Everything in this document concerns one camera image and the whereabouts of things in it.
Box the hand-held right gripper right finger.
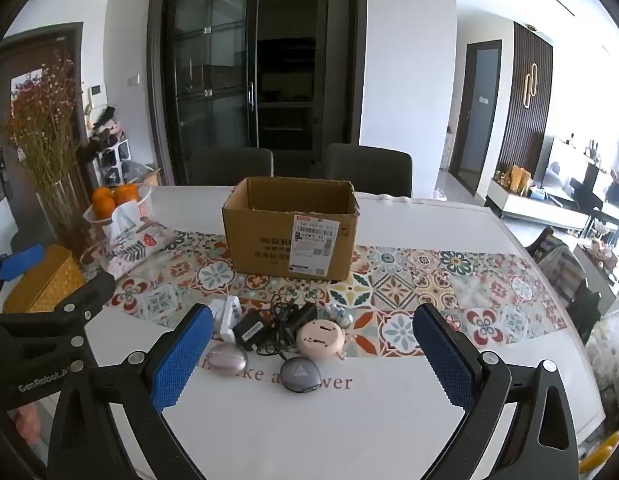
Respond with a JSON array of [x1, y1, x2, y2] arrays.
[[412, 302, 580, 480]]

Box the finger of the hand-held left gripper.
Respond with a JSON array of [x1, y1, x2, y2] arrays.
[[43, 272, 116, 332], [0, 244, 45, 286]]

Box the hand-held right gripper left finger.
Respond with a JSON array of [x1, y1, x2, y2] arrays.
[[46, 304, 215, 480]]

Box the silver oval device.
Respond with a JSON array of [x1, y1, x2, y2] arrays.
[[208, 342, 249, 376]]

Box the white charger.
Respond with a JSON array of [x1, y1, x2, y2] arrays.
[[209, 296, 241, 333]]

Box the black power adapter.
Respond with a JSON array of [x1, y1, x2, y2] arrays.
[[232, 310, 270, 352]]

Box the black cable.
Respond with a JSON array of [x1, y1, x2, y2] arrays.
[[259, 292, 310, 361]]

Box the small white figurine keychain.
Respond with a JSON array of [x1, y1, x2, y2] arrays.
[[325, 305, 351, 328]]

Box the grey round device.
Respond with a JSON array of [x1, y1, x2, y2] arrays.
[[279, 356, 321, 393]]

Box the small black box adapter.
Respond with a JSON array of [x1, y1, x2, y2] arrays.
[[289, 302, 319, 333]]

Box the pink round device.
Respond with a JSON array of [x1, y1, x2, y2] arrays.
[[296, 320, 346, 361]]

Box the brown cardboard box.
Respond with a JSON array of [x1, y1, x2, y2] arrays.
[[222, 176, 361, 281]]

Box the yellow woven basket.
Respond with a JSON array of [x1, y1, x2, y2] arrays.
[[3, 245, 85, 313]]

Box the printed cloth tissue pouch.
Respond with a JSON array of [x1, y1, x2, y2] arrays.
[[102, 200, 177, 281]]

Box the glass vase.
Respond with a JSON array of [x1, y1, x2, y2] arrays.
[[36, 175, 90, 261]]

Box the white patterned tablecloth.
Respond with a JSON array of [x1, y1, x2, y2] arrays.
[[0, 185, 607, 480]]

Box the white plastic basket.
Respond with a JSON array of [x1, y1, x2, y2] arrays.
[[83, 183, 154, 233]]

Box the white shoe rack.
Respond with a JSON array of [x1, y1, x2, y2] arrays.
[[89, 137, 132, 186]]

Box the dried red flowers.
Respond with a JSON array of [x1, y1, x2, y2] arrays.
[[6, 52, 97, 186]]

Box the dark wooden chair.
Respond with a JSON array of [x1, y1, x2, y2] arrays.
[[527, 227, 603, 346]]

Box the white low cabinet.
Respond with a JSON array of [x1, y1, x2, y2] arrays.
[[487, 180, 590, 233]]

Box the yellow plastic object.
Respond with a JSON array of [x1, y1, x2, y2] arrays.
[[579, 432, 619, 476]]

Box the dark grey dining chair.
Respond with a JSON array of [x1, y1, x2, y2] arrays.
[[189, 148, 275, 188], [322, 143, 413, 197]]

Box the brown wooden entrance door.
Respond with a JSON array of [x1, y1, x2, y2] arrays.
[[0, 22, 85, 196]]

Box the grey interior door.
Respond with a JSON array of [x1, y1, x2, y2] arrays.
[[449, 40, 503, 196]]

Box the dark glass sliding door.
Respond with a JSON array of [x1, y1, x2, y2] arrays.
[[146, 0, 367, 186]]

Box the dark slatted wall panel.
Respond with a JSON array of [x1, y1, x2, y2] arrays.
[[494, 20, 555, 181]]

